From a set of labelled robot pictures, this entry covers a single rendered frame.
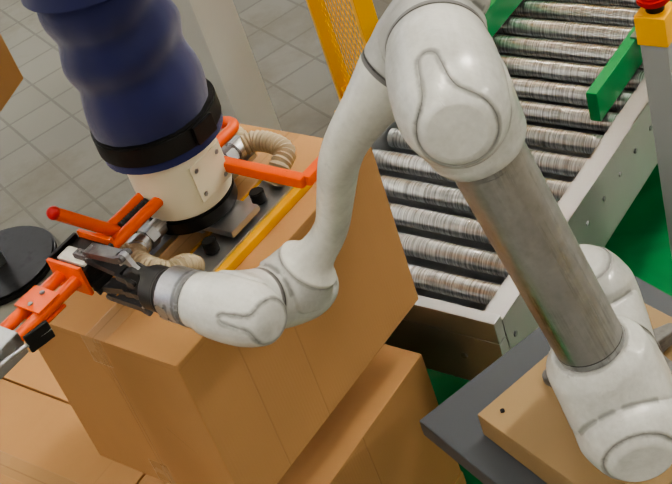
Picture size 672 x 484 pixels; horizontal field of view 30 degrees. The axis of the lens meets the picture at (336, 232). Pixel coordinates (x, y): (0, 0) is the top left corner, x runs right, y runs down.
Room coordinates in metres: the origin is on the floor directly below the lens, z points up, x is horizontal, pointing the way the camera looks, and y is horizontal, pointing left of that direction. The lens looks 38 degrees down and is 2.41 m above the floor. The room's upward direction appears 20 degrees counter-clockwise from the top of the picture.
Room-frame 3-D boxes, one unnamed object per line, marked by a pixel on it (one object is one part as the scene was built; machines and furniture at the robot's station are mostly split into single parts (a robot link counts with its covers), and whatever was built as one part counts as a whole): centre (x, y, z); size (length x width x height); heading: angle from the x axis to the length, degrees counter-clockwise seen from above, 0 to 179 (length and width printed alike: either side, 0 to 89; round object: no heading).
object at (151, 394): (1.88, 0.24, 0.87); 0.60 x 0.40 x 0.40; 133
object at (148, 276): (1.59, 0.31, 1.20); 0.09 x 0.07 x 0.08; 43
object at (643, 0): (2.14, -0.77, 1.02); 0.07 x 0.07 x 0.04
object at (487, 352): (2.11, 0.00, 0.48); 0.70 x 0.03 x 0.15; 44
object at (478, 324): (2.11, -0.01, 0.58); 0.70 x 0.03 x 0.06; 44
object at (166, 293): (1.54, 0.26, 1.20); 0.09 x 0.06 x 0.09; 133
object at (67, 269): (1.72, 0.41, 1.20); 0.10 x 0.08 x 0.06; 42
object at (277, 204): (1.81, 0.16, 1.09); 0.34 x 0.10 x 0.05; 132
